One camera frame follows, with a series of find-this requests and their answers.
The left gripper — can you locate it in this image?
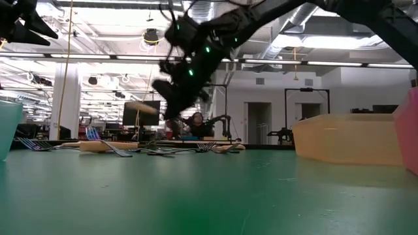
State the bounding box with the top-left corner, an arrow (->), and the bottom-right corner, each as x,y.
0,0 -> 59,46

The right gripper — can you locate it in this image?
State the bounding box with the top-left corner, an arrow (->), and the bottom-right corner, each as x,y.
152,9 -> 259,120

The wooden-handled fork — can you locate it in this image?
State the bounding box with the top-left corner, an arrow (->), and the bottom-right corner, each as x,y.
211,143 -> 246,154
60,140 -> 140,153
125,100 -> 160,116

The silver fork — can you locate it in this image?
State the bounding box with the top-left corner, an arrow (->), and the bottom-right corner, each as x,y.
195,141 -> 217,153

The black fork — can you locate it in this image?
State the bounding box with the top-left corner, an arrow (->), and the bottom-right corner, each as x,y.
127,147 -> 210,159

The person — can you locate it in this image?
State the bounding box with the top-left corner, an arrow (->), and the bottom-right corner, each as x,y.
185,111 -> 215,138

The black monitor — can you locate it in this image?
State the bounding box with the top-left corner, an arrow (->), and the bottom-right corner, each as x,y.
122,100 -> 161,127

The long light bar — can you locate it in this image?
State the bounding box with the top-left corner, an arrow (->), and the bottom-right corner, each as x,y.
0,52 -> 415,69

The round ceiling device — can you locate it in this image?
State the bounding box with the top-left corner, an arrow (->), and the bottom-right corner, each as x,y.
142,28 -> 161,46

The green table mat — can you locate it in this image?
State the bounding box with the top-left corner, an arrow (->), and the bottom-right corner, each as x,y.
0,143 -> 418,235

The teal plastic bin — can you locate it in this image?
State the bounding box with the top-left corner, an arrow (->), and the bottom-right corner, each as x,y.
0,99 -> 24,163

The red chair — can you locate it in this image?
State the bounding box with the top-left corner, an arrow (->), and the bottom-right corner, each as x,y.
78,116 -> 93,140

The orange plastic bin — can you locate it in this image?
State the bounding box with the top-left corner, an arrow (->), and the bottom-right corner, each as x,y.
291,113 -> 406,167

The pink plastic bin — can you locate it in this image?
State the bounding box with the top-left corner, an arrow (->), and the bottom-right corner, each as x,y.
393,86 -> 418,178

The yellow hanging cord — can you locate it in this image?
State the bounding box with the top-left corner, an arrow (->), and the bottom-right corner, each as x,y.
56,0 -> 74,141

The black rig frame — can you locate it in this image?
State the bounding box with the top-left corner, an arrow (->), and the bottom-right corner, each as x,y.
283,87 -> 331,144

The silver ventilation duct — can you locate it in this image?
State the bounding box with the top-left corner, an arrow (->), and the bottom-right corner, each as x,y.
257,0 -> 327,61

